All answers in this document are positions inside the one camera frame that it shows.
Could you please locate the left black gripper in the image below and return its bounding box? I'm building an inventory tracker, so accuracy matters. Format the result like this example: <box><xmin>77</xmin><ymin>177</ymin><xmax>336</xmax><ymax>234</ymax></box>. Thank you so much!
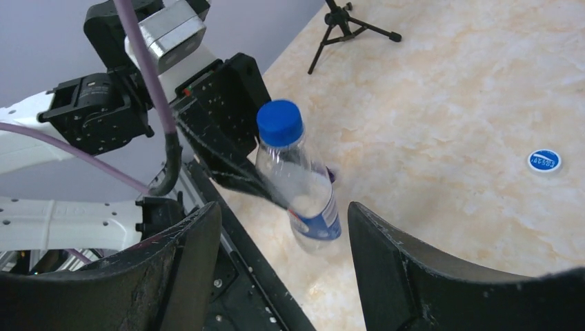
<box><xmin>172</xmin><ymin>53</ymin><xmax>289</xmax><ymax>210</ymax></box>

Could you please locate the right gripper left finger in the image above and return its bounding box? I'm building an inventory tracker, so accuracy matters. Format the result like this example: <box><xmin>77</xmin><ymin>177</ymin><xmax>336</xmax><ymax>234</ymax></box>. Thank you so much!
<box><xmin>1</xmin><ymin>203</ymin><xmax>221</xmax><ymax>330</ymax></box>

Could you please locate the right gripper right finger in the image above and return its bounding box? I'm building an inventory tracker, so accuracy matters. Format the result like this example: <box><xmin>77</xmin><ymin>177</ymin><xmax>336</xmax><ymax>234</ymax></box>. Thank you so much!
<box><xmin>348</xmin><ymin>202</ymin><xmax>584</xmax><ymax>330</ymax></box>

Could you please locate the blue labelled white jar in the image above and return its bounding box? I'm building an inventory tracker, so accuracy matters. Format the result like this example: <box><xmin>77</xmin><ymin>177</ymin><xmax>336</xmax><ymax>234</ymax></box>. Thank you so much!
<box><xmin>255</xmin><ymin>132</ymin><xmax>343</xmax><ymax>255</ymax></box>

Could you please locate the white blue Pocari cap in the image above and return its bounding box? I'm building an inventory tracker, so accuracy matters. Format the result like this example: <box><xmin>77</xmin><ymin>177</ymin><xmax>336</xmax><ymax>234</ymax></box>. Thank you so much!
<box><xmin>526</xmin><ymin>149</ymin><xmax>563</xmax><ymax>174</ymax></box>

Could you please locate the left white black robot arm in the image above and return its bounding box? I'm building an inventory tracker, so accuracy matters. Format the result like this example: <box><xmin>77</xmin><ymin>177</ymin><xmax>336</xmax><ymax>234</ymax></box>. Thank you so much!
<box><xmin>1</xmin><ymin>1</ymin><xmax>294</xmax><ymax>202</ymax></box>

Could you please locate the purple small block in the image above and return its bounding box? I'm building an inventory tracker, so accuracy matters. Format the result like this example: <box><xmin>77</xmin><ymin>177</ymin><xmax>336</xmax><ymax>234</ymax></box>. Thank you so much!
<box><xmin>326</xmin><ymin>167</ymin><xmax>337</xmax><ymax>183</ymax></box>

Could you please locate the black microphone tripod stand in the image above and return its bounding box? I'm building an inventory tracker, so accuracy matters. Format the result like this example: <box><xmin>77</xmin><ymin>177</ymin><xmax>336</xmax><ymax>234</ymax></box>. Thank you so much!
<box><xmin>308</xmin><ymin>0</ymin><xmax>402</xmax><ymax>74</ymax></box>

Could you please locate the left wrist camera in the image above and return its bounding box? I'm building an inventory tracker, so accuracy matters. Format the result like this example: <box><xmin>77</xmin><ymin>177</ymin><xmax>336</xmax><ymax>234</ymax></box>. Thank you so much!
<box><xmin>139</xmin><ymin>0</ymin><xmax>217</xmax><ymax>102</ymax></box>

